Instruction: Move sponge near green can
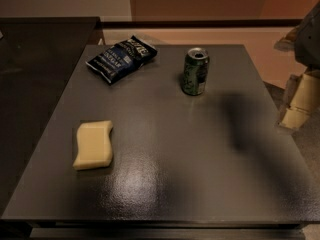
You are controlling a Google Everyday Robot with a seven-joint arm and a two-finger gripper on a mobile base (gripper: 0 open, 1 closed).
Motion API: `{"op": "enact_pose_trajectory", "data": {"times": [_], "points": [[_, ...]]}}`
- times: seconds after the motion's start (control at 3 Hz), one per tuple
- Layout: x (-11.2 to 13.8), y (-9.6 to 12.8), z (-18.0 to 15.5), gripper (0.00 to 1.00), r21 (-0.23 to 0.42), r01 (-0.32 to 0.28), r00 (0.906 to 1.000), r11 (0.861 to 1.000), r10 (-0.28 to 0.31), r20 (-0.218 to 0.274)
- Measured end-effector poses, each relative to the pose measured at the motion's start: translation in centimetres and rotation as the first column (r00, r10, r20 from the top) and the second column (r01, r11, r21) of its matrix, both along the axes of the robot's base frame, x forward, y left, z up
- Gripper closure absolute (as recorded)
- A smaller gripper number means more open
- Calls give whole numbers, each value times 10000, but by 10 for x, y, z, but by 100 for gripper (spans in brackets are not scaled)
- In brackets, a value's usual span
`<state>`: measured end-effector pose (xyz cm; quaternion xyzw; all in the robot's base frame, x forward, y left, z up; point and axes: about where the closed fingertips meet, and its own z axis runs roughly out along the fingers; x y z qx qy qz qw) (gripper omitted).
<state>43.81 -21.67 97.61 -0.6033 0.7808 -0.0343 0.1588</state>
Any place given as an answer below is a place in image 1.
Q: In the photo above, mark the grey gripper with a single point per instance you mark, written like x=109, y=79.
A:
x=309, y=43

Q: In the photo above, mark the yellow sponge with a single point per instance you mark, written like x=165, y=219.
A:
x=94, y=145

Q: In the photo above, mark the green soda can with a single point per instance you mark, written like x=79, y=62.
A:
x=195, y=71

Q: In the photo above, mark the blue chip bag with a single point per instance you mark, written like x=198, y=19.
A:
x=122, y=59

